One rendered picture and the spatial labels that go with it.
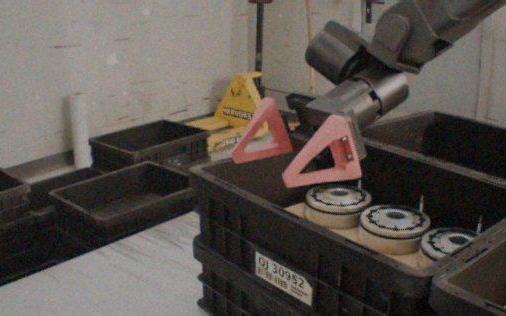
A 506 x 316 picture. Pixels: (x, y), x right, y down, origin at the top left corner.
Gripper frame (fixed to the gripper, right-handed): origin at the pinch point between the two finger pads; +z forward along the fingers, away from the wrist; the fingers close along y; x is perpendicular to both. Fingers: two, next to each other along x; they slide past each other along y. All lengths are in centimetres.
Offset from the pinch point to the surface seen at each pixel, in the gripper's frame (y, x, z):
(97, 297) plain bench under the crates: -32.5, 22.4, 21.1
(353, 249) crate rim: 9.3, 8.3, -1.5
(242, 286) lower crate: -9.1, 18.6, 4.8
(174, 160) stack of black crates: -141, 58, -32
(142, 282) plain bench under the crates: -33.7, 25.5, 13.1
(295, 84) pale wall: -322, 138, -200
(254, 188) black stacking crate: -21.7, 14.9, -7.2
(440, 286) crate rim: 19.7, 9.2, -2.8
